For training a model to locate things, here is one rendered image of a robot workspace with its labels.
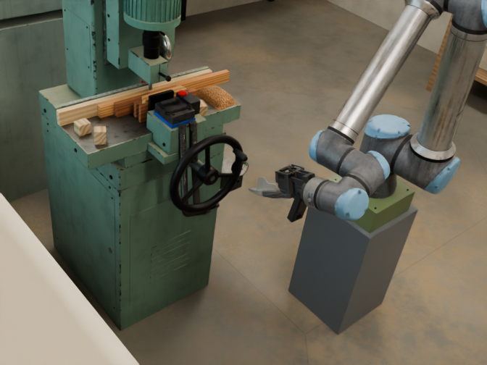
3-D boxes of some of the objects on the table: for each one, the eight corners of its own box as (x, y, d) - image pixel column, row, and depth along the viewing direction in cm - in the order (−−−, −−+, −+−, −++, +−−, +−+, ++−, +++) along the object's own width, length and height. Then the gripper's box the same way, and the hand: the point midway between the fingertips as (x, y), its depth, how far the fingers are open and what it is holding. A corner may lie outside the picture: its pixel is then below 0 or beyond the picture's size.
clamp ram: (160, 130, 193) (161, 106, 188) (147, 119, 197) (148, 95, 192) (183, 122, 198) (185, 98, 193) (170, 112, 203) (171, 88, 197)
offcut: (106, 144, 184) (106, 132, 182) (94, 144, 184) (93, 132, 181) (106, 138, 187) (105, 126, 184) (94, 138, 186) (93, 126, 183)
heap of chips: (218, 110, 208) (219, 101, 206) (194, 92, 216) (195, 82, 214) (238, 103, 213) (239, 94, 211) (214, 86, 221) (214, 77, 219)
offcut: (91, 132, 189) (90, 122, 186) (80, 136, 186) (79, 126, 184) (85, 127, 190) (85, 117, 188) (74, 131, 188) (73, 121, 186)
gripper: (334, 164, 177) (287, 152, 192) (285, 187, 166) (240, 171, 181) (335, 191, 181) (289, 177, 195) (288, 214, 170) (243, 198, 184)
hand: (266, 182), depth 189 cm, fingers open, 14 cm apart
